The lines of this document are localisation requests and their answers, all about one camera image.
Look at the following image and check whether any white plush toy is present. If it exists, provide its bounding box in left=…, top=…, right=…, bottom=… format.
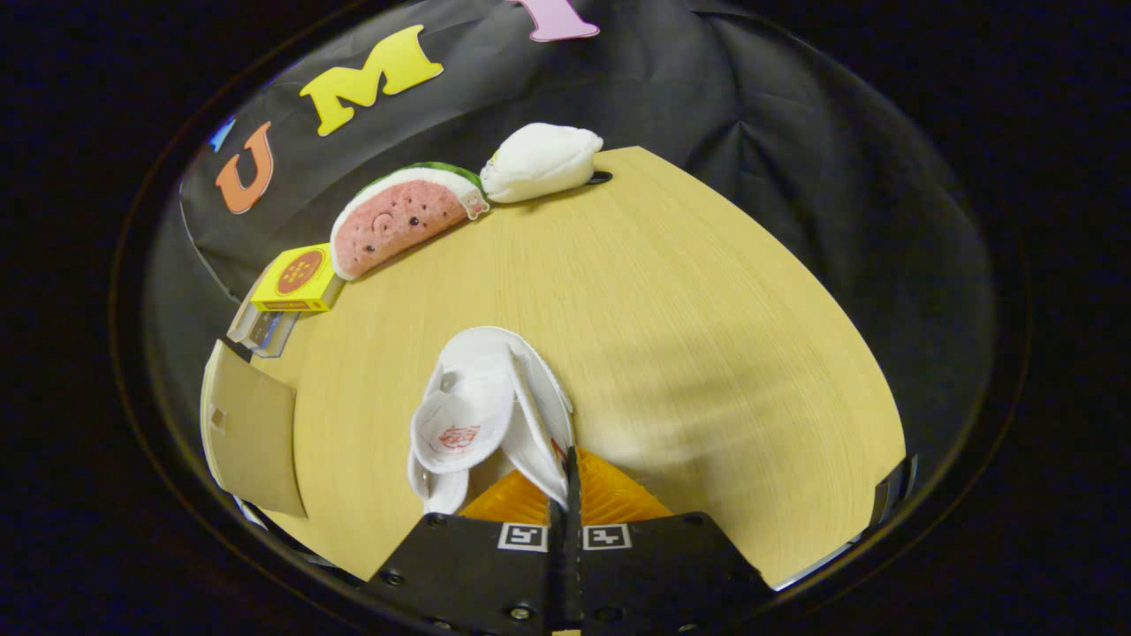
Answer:
left=479, top=123, right=612, bottom=205

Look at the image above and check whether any cream fabric storage box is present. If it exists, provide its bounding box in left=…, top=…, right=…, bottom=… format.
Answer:
left=201, top=339, right=307, bottom=519

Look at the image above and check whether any watermelon slice plush toy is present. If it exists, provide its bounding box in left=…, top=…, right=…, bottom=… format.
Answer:
left=330, top=162, right=491, bottom=282

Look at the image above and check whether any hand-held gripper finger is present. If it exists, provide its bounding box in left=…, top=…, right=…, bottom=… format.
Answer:
left=570, top=446, right=765, bottom=635
left=364, top=446, right=571, bottom=635

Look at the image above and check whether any yellow book with red circle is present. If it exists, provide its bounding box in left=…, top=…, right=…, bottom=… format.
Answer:
left=250, top=243, right=345, bottom=314

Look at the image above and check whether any white canvas shoe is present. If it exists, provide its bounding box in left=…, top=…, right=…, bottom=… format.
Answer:
left=406, top=326, right=577, bottom=516

